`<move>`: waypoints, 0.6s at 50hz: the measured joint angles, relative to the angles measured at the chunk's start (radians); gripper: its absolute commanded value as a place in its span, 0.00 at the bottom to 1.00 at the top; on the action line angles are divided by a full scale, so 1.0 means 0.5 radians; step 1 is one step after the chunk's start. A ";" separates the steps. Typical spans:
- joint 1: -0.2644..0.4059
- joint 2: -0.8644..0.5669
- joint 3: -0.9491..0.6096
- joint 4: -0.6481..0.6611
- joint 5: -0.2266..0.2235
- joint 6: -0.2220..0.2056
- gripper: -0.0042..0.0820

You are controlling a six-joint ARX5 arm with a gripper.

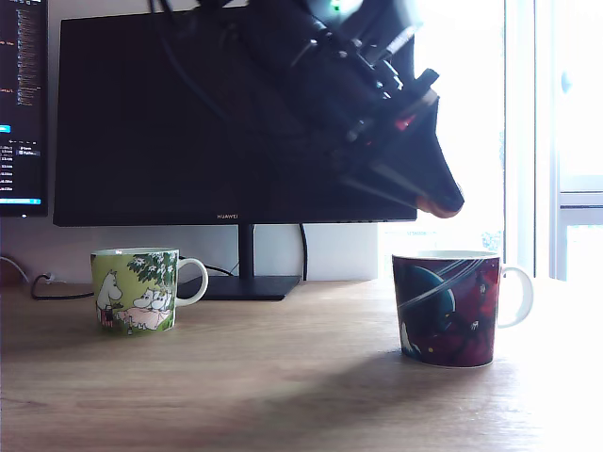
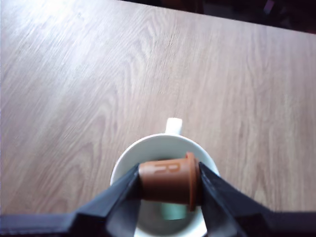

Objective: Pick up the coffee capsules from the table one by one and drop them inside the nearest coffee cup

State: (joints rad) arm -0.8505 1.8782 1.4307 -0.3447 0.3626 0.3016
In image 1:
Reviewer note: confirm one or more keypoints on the brown coffee capsule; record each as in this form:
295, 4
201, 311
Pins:
438, 209

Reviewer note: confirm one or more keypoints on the dark red print mug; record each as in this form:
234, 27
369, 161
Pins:
447, 306

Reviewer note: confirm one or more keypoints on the black monitor stand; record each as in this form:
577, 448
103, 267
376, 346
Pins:
245, 287

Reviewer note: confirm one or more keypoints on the large black monitor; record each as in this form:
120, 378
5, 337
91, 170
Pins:
141, 141

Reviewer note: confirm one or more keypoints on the green cartoon print mug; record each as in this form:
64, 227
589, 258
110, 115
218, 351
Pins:
132, 292

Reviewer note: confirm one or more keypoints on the monitor showing code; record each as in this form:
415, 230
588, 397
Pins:
23, 70

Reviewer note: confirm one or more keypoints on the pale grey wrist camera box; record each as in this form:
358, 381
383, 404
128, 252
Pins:
400, 28

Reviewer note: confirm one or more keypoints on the white window frame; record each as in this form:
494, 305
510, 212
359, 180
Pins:
544, 141

